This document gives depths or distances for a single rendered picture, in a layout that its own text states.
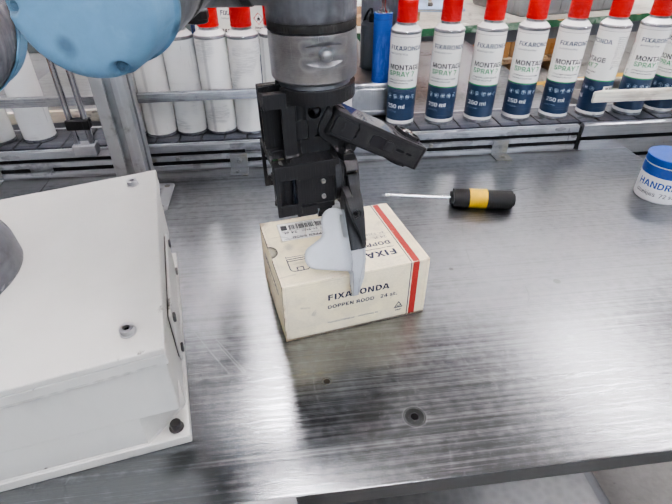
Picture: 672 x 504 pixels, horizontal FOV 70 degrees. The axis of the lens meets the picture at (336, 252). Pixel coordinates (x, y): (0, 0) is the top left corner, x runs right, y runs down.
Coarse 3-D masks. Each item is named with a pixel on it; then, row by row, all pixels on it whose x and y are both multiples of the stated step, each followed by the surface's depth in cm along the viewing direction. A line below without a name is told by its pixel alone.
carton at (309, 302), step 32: (288, 224) 56; (320, 224) 56; (384, 224) 56; (288, 256) 51; (384, 256) 51; (416, 256) 51; (288, 288) 47; (320, 288) 49; (384, 288) 51; (416, 288) 53; (288, 320) 50; (320, 320) 51; (352, 320) 53
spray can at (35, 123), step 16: (32, 64) 78; (16, 80) 76; (32, 80) 77; (16, 96) 77; (32, 96) 78; (16, 112) 78; (32, 112) 79; (48, 112) 81; (32, 128) 80; (48, 128) 82
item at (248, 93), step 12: (36, 96) 76; (48, 96) 76; (72, 96) 76; (84, 96) 76; (144, 96) 77; (156, 96) 77; (168, 96) 78; (180, 96) 78; (192, 96) 78; (204, 96) 78; (216, 96) 79; (228, 96) 79; (240, 96) 79; (252, 96) 79; (0, 108) 76
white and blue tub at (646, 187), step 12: (648, 156) 74; (660, 156) 73; (648, 168) 74; (660, 168) 72; (636, 180) 78; (648, 180) 74; (660, 180) 73; (636, 192) 77; (648, 192) 75; (660, 192) 74; (660, 204) 75
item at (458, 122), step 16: (496, 112) 94; (96, 128) 87; (416, 128) 87; (432, 128) 87; (448, 128) 87; (464, 128) 88; (16, 144) 81; (32, 144) 81; (48, 144) 81; (64, 144) 81
